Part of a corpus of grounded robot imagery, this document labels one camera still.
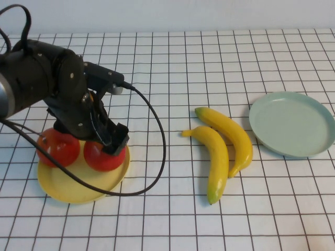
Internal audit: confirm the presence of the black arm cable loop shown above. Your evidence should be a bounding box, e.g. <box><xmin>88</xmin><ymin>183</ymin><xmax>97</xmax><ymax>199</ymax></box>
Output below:
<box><xmin>0</xmin><ymin>5</ymin><xmax>32</xmax><ymax>53</ymax></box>

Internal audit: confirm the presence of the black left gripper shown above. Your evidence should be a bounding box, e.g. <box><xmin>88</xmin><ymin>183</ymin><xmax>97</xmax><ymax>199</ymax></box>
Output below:
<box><xmin>48</xmin><ymin>89</ymin><xmax>131</xmax><ymax>156</ymax></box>

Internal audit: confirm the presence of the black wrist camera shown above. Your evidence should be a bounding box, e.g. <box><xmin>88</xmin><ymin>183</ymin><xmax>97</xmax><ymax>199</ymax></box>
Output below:
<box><xmin>83</xmin><ymin>62</ymin><xmax>125</xmax><ymax>95</ymax></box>

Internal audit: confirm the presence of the red artificial apple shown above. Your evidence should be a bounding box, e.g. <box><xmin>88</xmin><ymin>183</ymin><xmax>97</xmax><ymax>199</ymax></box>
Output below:
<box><xmin>83</xmin><ymin>140</ymin><xmax>126</xmax><ymax>173</ymax></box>
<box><xmin>36</xmin><ymin>127</ymin><xmax>81</xmax><ymax>168</ymax></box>

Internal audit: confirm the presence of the yellow round plate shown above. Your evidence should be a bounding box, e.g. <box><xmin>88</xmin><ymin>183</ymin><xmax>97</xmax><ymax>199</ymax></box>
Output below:
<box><xmin>37</xmin><ymin>142</ymin><xmax>131</xmax><ymax>204</ymax></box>

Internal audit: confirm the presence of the pale green round plate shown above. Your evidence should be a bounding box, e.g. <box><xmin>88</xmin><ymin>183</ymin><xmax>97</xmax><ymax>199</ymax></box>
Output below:
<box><xmin>248</xmin><ymin>91</ymin><xmax>335</xmax><ymax>159</ymax></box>

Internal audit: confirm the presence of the black camera cable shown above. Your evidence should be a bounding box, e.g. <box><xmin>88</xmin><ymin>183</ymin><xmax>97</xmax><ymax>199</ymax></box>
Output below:
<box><xmin>0</xmin><ymin>81</ymin><xmax>168</xmax><ymax>197</ymax></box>

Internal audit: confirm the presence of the yellow artificial banana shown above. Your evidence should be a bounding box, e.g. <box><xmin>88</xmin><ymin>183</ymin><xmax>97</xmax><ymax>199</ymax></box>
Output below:
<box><xmin>194</xmin><ymin>107</ymin><xmax>254</xmax><ymax>179</ymax></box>
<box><xmin>182</xmin><ymin>125</ymin><xmax>230</xmax><ymax>206</ymax></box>

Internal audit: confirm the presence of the white black-grid tablecloth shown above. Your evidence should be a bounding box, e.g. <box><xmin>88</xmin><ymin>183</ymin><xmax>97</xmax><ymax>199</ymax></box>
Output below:
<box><xmin>0</xmin><ymin>28</ymin><xmax>335</xmax><ymax>251</ymax></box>

